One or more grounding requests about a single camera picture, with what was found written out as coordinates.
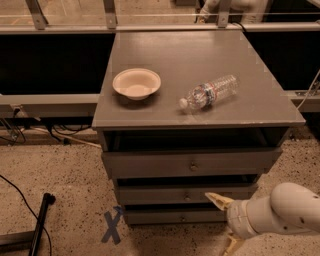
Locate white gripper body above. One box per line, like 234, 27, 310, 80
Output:
227, 200, 258, 240

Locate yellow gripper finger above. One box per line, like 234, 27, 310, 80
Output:
222, 233, 245, 256
205, 192, 233, 211

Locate grey drawer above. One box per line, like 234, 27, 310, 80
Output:
116, 184, 258, 205
124, 208, 227, 225
102, 147, 282, 179

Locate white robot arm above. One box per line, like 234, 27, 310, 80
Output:
205, 182, 320, 256

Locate grey top drawer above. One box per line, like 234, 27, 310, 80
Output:
102, 147, 282, 179

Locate grey bottom drawer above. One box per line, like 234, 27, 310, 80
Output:
124, 208, 227, 225

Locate grey wooden drawer cabinet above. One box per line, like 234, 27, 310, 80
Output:
92, 31, 305, 214

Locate clear plastic water bottle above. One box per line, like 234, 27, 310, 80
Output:
179, 75, 240, 110

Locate blue tape cross mark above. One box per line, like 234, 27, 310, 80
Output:
101, 206, 123, 245

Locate white paper bowl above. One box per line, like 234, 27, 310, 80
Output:
112, 68, 161, 100

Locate black metal stand leg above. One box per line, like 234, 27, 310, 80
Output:
0, 193, 55, 256

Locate metal railing frame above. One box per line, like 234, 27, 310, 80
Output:
0, 0, 320, 119

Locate white cable at right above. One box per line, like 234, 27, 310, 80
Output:
295, 68, 320, 111

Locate black floor cable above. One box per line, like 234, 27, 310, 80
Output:
0, 174, 53, 256

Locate cables under rail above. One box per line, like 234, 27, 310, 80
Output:
0, 107, 102, 150

